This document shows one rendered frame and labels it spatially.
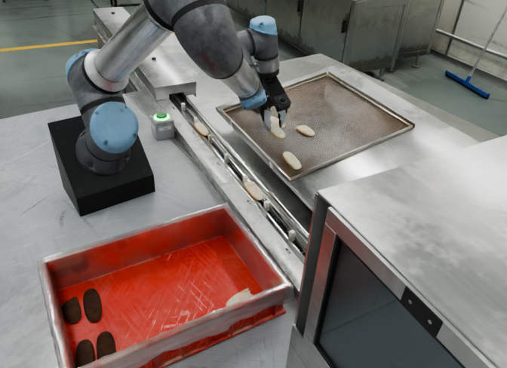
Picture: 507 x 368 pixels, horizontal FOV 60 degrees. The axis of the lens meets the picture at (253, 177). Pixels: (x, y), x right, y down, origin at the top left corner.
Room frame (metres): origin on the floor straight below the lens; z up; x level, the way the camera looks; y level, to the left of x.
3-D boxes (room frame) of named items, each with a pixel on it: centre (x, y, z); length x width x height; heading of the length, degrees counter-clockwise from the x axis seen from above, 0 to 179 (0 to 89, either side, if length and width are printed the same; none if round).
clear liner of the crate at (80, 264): (0.66, 0.18, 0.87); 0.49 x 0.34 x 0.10; 121
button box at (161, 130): (1.43, 0.35, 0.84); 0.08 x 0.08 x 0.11; 30
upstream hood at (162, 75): (2.22, 0.65, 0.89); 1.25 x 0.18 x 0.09; 30
